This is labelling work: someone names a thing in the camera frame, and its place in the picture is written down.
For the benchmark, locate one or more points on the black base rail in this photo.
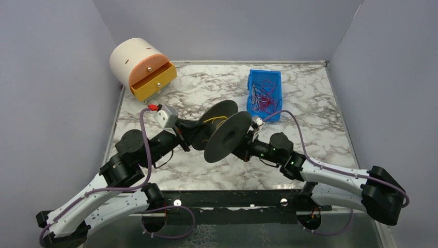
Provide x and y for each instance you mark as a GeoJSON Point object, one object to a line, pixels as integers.
{"type": "Point", "coordinates": [222, 207]}

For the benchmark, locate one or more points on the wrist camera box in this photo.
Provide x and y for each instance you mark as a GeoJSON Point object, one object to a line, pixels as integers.
{"type": "Point", "coordinates": [257, 125]}
{"type": "Point", "coordinates": [166, 115]}

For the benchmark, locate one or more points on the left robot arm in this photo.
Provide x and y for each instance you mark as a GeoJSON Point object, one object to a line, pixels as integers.
{"type": "Point", "coordinates": [121, 187]}

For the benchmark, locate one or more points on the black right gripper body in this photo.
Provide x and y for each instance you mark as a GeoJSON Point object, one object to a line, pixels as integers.
{"type": "Point", "coordinates": [249, 142]}

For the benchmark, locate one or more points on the round mini drawer cabinet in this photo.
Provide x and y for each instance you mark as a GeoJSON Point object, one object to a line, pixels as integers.
{"type": "Point", "coordinates": [141, 68]}

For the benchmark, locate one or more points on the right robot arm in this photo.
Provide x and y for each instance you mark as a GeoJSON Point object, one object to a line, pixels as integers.
{"type": "Point", "coordinates": [373, 191]}

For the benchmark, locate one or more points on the dark grey cable spool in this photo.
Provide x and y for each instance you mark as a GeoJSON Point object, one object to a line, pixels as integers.
{"type": "Point", "coordinates": [224, 130]}

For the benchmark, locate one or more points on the blue plastic bin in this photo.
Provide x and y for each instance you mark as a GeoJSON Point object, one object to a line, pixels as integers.
{"type": "Point", "coordinates": [265, 96]}

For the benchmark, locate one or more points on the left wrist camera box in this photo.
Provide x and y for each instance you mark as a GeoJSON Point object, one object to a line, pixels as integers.
{"type": "Point", "coordinates": [166, 115]}

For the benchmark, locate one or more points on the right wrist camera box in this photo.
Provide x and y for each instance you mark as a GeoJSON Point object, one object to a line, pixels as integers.
{"type": "Point", "coordinates": [257, 125]}

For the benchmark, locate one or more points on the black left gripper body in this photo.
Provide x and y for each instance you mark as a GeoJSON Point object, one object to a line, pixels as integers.
{"type": "Point", "coordinates": [182, 136]}

